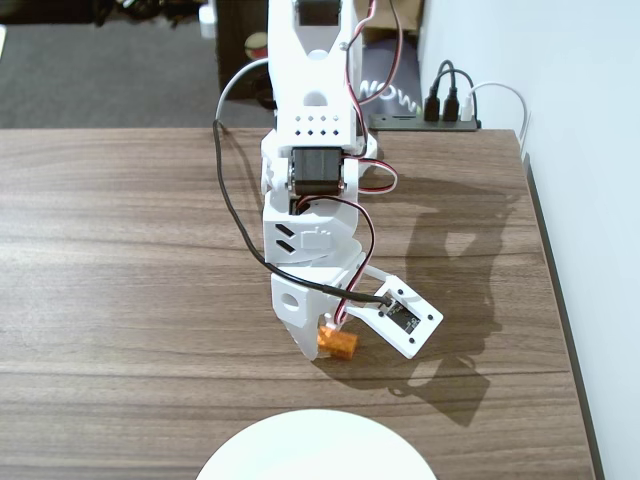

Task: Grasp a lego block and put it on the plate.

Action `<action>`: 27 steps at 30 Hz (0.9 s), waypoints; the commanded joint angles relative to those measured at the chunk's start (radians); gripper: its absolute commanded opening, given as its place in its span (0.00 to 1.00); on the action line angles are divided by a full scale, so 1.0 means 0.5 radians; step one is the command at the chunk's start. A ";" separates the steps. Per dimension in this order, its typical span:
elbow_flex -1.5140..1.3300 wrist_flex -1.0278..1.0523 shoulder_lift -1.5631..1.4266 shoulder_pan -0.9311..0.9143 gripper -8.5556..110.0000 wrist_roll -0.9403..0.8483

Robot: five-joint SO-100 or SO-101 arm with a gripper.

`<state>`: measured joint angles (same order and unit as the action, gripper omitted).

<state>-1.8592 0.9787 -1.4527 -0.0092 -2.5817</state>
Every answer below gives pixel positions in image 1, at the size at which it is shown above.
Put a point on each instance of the round yellow red badge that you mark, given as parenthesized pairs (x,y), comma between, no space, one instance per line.
(257,46)

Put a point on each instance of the black power strip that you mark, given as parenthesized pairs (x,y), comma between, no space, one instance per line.
(400,122)

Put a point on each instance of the white panel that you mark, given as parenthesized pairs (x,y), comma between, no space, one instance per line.
(2,42)

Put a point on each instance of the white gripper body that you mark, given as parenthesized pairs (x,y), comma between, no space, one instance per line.
(294,310)

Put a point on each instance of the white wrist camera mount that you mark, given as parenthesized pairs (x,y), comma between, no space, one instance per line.
(395,337)

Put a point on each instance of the dark cabinet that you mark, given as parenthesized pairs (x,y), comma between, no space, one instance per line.
(232,40)

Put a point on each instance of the white round plate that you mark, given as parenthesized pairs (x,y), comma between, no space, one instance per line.
(315,450)

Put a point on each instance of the orange lego block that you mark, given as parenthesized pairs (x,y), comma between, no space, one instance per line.
(340,342)

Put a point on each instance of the small white box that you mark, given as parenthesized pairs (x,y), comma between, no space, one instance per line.
(207,22)

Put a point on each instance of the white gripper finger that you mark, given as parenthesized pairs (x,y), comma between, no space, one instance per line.
(307,340)

